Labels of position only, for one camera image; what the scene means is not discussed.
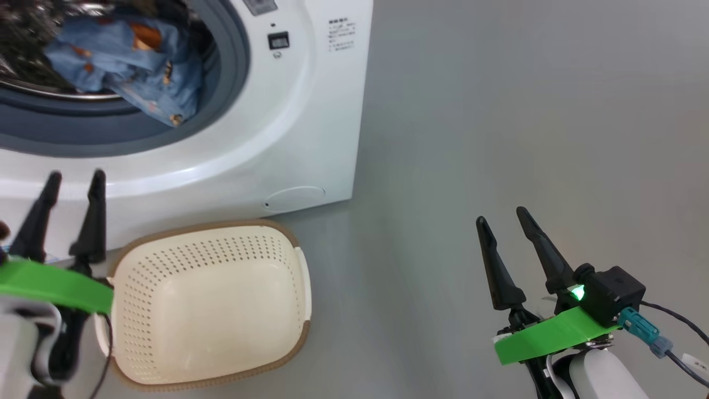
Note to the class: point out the white front-load washing machine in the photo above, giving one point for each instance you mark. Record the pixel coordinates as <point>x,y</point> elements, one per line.
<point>310,127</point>

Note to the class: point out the cream perforated laundry basket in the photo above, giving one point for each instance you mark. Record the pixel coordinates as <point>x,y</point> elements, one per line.
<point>210,310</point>

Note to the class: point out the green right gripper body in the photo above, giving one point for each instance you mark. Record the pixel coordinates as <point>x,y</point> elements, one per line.
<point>548,335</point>

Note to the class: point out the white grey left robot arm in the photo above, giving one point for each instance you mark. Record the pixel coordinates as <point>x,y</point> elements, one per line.
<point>19,349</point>

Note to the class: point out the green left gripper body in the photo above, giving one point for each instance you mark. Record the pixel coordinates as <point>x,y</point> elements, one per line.
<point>55,285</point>

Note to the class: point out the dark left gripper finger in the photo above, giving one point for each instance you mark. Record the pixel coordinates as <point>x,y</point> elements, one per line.
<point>93,227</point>
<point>36,227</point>

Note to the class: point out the round white filter cover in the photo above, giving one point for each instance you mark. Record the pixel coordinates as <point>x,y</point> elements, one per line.
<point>293,199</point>

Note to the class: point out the grey warning sticker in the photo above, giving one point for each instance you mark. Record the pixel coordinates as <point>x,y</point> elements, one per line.
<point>260,6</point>

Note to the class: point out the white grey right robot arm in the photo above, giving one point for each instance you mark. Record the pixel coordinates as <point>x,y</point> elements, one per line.
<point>604,377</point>

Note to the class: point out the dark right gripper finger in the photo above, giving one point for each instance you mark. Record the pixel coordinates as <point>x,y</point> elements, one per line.
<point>554,266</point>
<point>501,277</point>

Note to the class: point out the blue cartoon print garment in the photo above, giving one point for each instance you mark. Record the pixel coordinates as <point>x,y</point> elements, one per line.
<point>127,61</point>

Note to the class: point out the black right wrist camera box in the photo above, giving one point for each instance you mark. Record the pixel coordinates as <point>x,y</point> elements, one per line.
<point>617,293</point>

